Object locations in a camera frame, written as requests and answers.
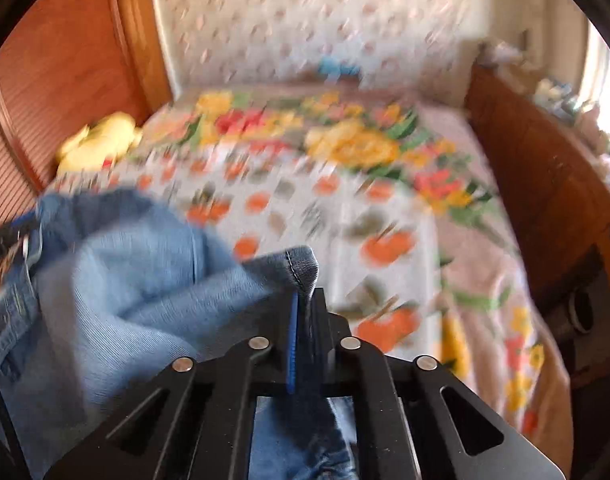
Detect teal cloth bundle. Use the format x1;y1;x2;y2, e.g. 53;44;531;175
317;57;361;81

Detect orange fruit print bedsheet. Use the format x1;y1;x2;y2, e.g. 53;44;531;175
55;150;446;361

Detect yellow plush toy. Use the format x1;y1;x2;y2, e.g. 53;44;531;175
55;112;143;176

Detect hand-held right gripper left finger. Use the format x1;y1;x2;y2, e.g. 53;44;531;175
45;292;301;480

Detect wooden slatted wardrobe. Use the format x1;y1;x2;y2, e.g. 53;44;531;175
0;0;173;241

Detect wooden sideboard cabinet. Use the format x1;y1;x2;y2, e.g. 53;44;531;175
465;62;610;391

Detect circle-patterned lace curtain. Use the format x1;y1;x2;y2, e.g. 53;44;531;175
150;0;486;91

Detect dark round trash bin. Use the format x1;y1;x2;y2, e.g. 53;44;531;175
560;285;596;333

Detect blue denim pants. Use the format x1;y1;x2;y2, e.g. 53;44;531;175
0;187;358;480

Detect floral blanket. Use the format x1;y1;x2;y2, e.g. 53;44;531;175
145;87;573;441

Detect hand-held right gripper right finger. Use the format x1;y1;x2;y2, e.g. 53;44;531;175
305;287;560;480

